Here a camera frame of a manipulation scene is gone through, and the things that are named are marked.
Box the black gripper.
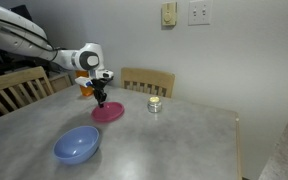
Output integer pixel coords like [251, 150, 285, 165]
[91, 78, 109, 108]

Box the pink plate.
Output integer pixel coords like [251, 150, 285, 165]
[91, 102, 124, 122]

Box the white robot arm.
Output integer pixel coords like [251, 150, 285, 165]
[0, 6, 114, 108]

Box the blue bowl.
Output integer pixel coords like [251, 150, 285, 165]
[53, 126, 100, 165]

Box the orange water bottle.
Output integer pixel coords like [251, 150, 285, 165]
[75, 71, 93, 96]

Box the silver candle jar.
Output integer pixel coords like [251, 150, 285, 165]
[147, 96, 162, 113]

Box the wooden chair behind table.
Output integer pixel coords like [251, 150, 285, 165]
[121, 67, 175, 98]

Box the wooden chair left side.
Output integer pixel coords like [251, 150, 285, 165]
[0, 66, 54, 114]

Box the beige thermostat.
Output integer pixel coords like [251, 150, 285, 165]
[162, 2, 177, 26]

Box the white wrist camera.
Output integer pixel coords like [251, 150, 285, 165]
[74, 68, 115, 88]

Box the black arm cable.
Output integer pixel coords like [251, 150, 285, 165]
[0, 14, 63, 63]

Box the white light switch plate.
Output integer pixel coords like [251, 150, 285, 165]
[188, 0, 213, 26]

